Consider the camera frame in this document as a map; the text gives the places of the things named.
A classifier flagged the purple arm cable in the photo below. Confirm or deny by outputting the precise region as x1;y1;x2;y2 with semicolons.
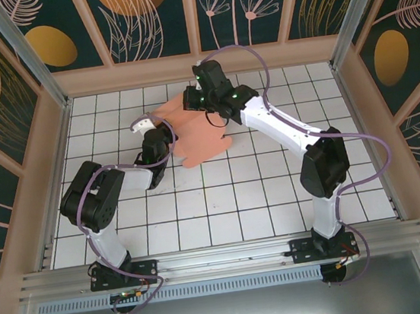
64;109;197;314
200;27;408;300

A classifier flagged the pink paper box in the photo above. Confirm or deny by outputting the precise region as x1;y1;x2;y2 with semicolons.
148;88;234;173

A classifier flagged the yellow power connector with wires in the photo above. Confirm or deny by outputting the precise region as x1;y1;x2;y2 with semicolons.
333;241;363;269
131;277;154;301

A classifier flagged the aluminium mounting rail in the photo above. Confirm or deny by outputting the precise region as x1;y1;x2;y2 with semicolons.
14;220;420;303

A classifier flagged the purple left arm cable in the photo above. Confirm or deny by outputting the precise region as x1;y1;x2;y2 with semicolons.
64;109;197;314

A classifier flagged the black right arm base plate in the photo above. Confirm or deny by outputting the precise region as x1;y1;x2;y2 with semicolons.
288;231;361;266

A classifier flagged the aluminium frame post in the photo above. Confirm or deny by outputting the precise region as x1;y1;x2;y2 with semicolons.
320;0;412;72
0;0;73;117

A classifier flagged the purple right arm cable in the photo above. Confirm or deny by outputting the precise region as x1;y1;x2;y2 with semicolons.
200;27;408;300

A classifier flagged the slotted grey cable duct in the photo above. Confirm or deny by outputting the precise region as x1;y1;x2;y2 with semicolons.
35;265;324;314

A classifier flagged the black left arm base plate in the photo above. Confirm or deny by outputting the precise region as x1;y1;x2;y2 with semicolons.
88;258;161;293

